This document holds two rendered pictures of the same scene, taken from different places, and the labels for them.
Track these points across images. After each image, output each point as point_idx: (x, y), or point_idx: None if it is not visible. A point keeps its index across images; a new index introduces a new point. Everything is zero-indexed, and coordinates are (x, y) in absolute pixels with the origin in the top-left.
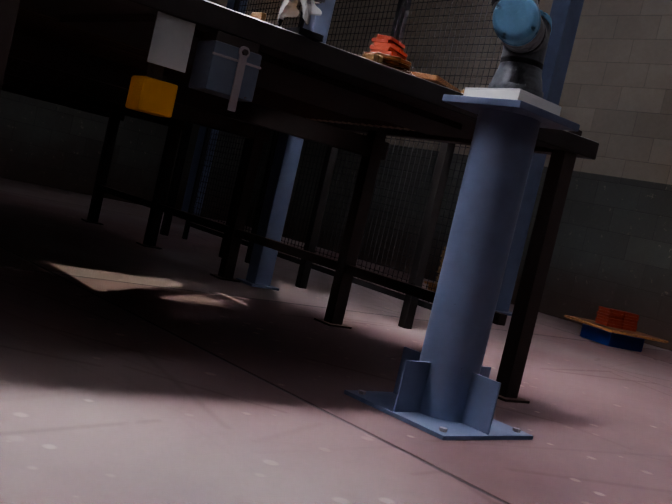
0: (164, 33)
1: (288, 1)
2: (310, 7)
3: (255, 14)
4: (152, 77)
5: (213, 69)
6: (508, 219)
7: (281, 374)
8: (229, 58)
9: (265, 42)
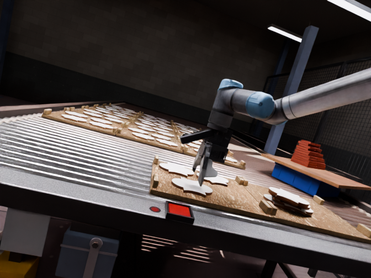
0: (16, 224)
1: (197, 157)
2: (205, 171)
3: (153, 178)
4: (10, 260)
5: (62, 259)
6: None
7: None
8: (79, 249)
9: (126, 228)
